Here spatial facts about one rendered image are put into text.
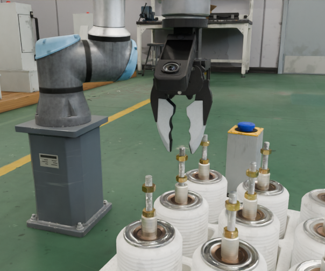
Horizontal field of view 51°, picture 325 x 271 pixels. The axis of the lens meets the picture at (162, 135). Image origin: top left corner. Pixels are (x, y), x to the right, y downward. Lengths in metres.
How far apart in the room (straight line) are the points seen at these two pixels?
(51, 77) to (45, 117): 0.11
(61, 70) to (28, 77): 2.20
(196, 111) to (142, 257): 0.23
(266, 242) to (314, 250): 0.07
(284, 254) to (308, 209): 0.09
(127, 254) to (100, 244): 0.47
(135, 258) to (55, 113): 0.54
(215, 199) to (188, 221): 0.13
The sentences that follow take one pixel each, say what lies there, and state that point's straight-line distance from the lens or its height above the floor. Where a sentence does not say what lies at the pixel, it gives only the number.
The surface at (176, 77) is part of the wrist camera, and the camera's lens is 0.46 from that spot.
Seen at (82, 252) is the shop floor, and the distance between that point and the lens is 0.94.
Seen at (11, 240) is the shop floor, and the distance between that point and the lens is 1.05.
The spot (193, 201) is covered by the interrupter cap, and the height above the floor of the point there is 0.25.
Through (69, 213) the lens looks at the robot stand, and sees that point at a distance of 1.00.
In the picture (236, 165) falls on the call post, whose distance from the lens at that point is 0.83.
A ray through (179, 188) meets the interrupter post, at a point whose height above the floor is 0.28.
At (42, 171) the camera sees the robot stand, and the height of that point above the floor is 0.18.
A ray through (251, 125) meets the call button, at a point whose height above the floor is 0.33.
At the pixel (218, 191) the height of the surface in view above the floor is 0.24.
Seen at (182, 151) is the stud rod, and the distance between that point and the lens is 0.57.
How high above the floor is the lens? 0.52
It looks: 16 degrees down
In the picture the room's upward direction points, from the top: straight up
